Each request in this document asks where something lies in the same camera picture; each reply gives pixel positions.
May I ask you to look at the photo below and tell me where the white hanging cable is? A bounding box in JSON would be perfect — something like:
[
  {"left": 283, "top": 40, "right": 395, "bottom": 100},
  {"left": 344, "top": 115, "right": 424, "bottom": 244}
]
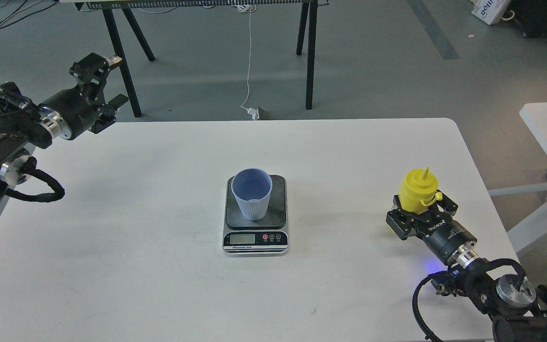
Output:
[{"left": 237, "top": 4, "right": 257, "bottom": 111}]

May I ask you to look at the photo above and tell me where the white cardboard box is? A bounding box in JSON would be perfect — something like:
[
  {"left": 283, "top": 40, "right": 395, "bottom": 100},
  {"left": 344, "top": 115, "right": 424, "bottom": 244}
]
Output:
[{"left": 471, "top": 0, "right": 512, "bottom": 26}]

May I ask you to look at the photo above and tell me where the silver digital kitchen scale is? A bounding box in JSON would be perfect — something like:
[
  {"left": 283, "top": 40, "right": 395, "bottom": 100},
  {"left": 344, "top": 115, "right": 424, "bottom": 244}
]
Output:
[{"left": 222, "top": 175, "right": 290, "bottom": 257}]

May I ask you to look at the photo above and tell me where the white power plug adapter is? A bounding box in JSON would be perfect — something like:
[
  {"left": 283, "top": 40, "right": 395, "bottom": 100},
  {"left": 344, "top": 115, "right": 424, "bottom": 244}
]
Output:
[{"left": 245, "top": 107, "right": 260, "bottom": 121}]

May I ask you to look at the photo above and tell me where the blue ribbed plastic cup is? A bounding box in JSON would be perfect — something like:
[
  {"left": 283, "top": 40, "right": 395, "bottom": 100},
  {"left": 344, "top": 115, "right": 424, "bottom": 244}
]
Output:
[{"left": 231, "top": 168, "right": 273, "bottom": 221}]

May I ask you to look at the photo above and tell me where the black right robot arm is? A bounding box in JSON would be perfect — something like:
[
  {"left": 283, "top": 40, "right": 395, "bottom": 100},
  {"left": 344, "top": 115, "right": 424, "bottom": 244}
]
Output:
[{"left": 386, "top": 190, "right": 547, "bottom": 342}]

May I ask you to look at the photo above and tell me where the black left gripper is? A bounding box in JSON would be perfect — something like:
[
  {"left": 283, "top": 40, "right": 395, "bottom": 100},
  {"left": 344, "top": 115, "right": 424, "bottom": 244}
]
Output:
[{"left": 38, "top": 53, "right": 129, "bottom": 141}]

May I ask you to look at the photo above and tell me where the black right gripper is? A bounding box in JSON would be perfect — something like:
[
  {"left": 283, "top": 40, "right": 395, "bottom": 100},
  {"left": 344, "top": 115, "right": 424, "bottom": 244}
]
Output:
[{"left": 386, "top": 190, "right": 478, "bottom": 266}]

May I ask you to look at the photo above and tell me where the black trestle table background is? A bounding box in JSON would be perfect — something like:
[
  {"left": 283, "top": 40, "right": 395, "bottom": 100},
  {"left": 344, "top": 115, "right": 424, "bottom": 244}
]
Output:
[{"left": 59, "top": 0, "right": 330, "bottom": 118}]

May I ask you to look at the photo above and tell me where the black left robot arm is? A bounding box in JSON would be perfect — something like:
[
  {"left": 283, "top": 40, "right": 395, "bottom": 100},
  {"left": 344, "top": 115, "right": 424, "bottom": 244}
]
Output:
[{"left": 0, "top": 53, "right": 128, "bottom": 203}]

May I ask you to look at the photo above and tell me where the yellow squeeze seasoning bottle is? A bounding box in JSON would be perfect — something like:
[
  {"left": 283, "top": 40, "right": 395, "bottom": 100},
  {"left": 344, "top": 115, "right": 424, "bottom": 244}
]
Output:
[{"left": 397, "top": 167, "right": 438, "bottom": 221}]

